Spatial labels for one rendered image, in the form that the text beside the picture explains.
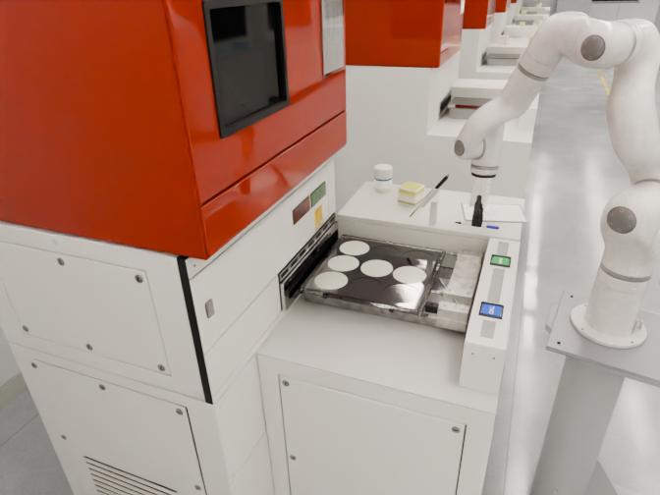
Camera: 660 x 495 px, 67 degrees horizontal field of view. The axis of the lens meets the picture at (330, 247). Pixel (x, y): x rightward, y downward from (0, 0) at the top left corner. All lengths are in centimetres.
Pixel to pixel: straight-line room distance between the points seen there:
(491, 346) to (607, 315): 41
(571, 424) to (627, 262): 56
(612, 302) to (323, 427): 84
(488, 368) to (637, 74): 76
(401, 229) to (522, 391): 114
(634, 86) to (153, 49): 103
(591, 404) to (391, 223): 81
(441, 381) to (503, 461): 99
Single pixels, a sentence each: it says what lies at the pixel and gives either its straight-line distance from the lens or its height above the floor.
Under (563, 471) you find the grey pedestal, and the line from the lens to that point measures 188.
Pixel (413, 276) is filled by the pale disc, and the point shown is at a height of 90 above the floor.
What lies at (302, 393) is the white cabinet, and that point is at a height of 72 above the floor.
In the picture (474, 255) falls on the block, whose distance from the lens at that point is 166.
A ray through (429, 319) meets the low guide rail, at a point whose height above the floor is 84.
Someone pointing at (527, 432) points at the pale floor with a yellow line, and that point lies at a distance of 238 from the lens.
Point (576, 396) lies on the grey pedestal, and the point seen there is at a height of 62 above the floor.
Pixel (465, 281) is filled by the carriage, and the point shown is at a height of 88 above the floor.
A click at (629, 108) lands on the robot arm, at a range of 135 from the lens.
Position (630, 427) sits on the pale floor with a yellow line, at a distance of 256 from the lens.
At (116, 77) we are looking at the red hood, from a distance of 97.
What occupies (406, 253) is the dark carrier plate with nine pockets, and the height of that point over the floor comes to 90.
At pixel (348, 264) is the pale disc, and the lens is 158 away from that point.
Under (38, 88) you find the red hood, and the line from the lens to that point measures 112.
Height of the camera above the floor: 171
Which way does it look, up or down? 29 degrees down
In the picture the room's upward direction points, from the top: 2 degrees counter-clockwise
